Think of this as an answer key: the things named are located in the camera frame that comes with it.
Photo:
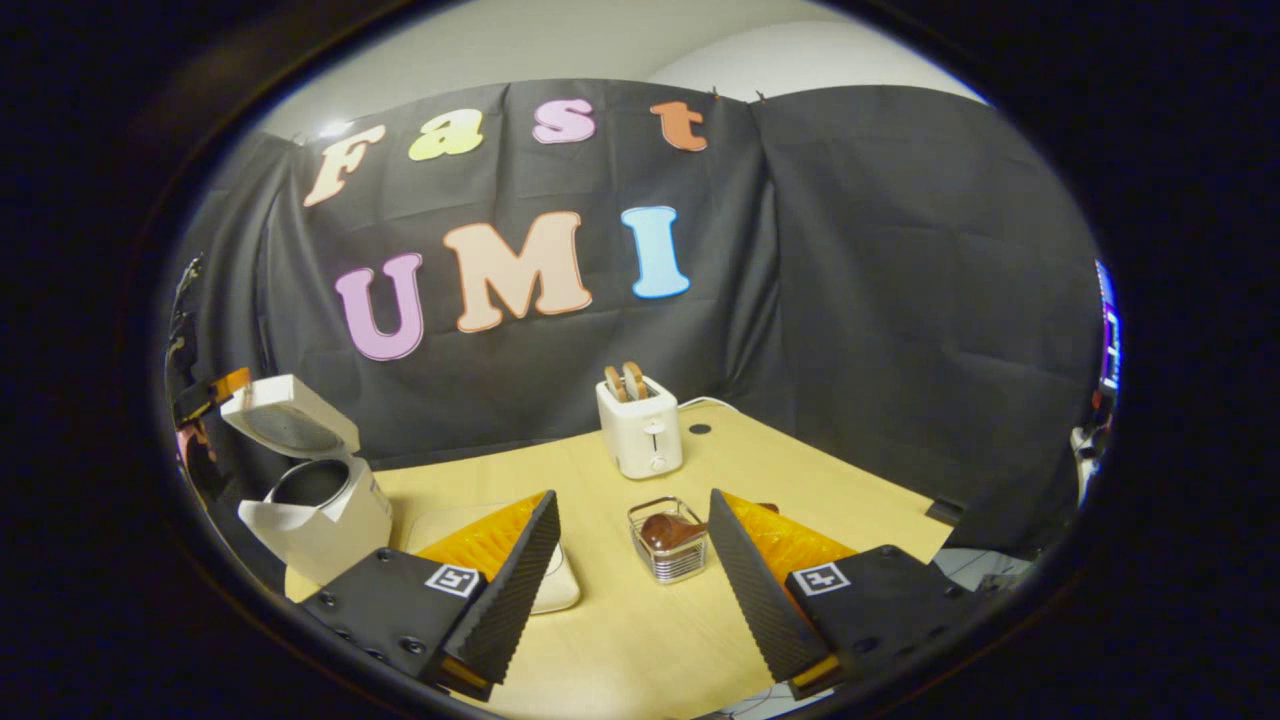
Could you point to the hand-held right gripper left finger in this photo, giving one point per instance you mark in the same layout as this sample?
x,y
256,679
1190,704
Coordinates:
x,y
505,600

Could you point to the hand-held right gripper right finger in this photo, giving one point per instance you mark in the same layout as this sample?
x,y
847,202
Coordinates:
x,y
765,600

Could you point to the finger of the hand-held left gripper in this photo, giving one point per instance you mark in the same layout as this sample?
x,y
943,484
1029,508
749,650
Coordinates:
x,y
232,384

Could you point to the clear plastic rice box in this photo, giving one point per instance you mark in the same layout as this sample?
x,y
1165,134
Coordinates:
x,y
562,585

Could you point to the white rice cooker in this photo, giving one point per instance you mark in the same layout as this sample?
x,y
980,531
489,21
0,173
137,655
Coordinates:
x,y
330,530

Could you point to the white toaster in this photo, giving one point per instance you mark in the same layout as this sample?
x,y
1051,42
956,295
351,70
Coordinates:
x,y
640,440

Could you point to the toasted bread slice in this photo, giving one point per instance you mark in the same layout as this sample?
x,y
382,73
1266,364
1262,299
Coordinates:
x,y
615,385
636,380

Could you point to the black backdrop cloth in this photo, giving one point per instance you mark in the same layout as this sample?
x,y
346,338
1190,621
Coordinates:
x,y
900,280

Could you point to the lit monitor screen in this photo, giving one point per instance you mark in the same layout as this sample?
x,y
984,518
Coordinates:
x,y
1108,330

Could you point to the small black table bracket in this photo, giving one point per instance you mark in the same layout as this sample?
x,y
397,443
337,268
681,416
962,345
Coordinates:
x,y
945,512

